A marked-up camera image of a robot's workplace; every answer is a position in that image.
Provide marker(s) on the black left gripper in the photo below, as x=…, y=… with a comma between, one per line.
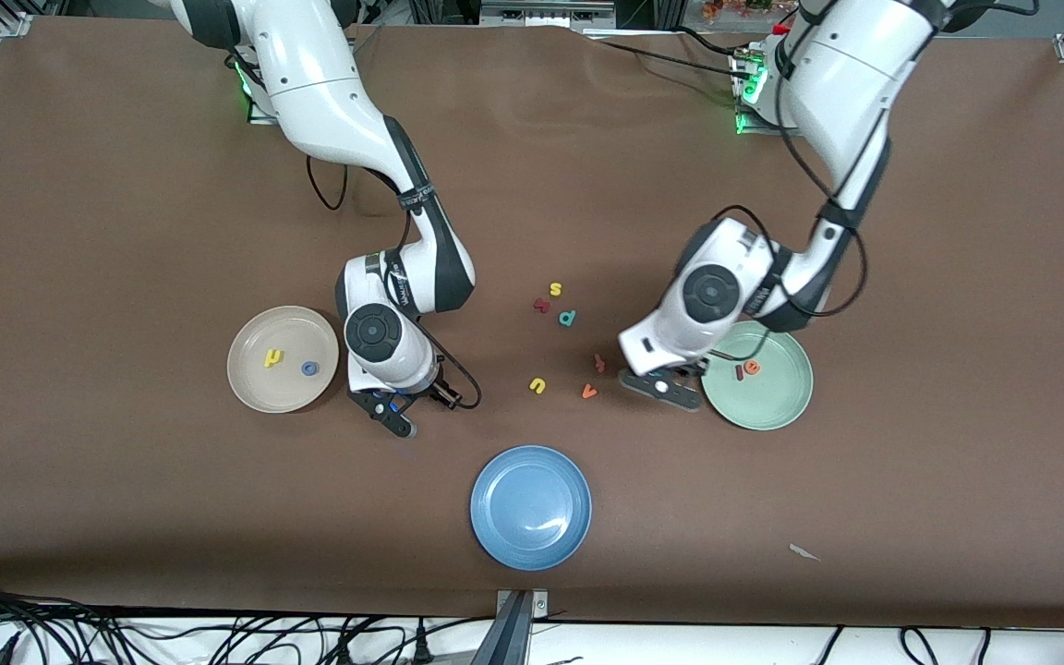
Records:
x=691, y=368

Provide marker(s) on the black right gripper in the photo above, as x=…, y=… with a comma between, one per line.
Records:
x=441, y=394

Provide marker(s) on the yellow foam letter h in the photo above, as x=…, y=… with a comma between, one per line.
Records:
x=273, y=358

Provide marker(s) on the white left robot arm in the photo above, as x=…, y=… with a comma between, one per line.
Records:
x=846, y=74

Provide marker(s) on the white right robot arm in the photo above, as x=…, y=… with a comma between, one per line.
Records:
x=310, y=74

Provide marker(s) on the yellow foam letter u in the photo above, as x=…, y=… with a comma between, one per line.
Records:
x=532, y=385

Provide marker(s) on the pale green plate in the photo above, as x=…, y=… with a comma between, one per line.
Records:
x=772, y=406

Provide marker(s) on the teal foam letter p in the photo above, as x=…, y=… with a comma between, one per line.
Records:
x=567, y=319

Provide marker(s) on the blue plate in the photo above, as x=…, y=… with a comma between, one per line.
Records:
x=532, y=508

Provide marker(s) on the beige brown plate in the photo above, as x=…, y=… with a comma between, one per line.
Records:
x=259, y=388

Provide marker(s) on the white paper scrap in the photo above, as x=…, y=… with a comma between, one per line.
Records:
x=803, y=551

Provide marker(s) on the black power plug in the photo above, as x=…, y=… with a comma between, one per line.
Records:
x=344, y=651
x=421, y=646

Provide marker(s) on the dark metal pole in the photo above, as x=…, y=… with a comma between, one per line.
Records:
x=506, y=642

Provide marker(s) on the brown table cover sheet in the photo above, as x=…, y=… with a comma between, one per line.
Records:
x=126, y=231

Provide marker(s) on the orange flowers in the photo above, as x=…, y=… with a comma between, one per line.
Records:
x=735, y=7

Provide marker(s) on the grey power strip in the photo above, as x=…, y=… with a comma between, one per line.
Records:
x=541, y=14

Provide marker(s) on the grey metal mount bracket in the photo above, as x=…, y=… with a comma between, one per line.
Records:
x=539, y=605

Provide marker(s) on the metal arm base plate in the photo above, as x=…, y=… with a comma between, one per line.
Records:
x=754, y=130
x=259, y=118

